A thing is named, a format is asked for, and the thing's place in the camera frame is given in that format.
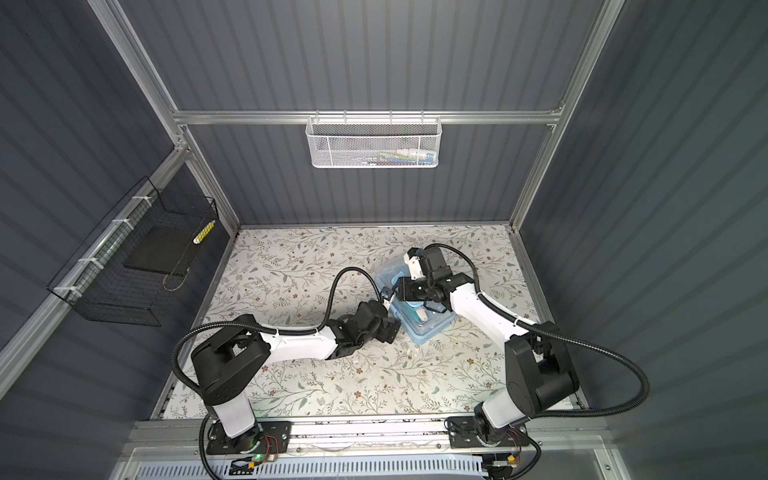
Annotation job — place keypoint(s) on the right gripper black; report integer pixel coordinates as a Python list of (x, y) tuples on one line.
[(404, 289)]

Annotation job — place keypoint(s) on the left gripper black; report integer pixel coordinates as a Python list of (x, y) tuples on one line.
[(390, 330)]

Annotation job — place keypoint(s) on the blue plastic tool box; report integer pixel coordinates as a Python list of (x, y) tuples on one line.
[(420, 322)]

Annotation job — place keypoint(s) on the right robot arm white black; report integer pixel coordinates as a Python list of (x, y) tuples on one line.
[(539, 371)]

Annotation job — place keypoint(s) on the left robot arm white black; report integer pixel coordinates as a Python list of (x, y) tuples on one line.
[(226, 362)]

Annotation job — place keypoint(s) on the markers in white basket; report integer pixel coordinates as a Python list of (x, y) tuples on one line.
[(418, 157)]

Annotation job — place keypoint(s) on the yellow green marker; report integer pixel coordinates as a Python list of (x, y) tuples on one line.
[(203, 232)]

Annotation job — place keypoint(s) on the black pad in basket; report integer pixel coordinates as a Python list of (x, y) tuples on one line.
[(164, 251)]

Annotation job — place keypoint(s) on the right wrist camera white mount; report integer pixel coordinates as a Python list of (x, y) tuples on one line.
[(426, 263)]

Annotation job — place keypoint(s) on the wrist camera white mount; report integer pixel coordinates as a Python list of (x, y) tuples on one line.
[(387, 294), (426, 263)]

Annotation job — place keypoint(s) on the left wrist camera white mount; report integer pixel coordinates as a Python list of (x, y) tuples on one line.
[(387, 294)]

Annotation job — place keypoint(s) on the white wire mesh basket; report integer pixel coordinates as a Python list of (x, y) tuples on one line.
[(337, 145)]

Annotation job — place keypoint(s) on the black wire basket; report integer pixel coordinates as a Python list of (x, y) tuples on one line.
[(134, 271)]

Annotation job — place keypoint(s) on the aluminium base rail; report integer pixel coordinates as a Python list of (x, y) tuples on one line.
[(415, 446)]

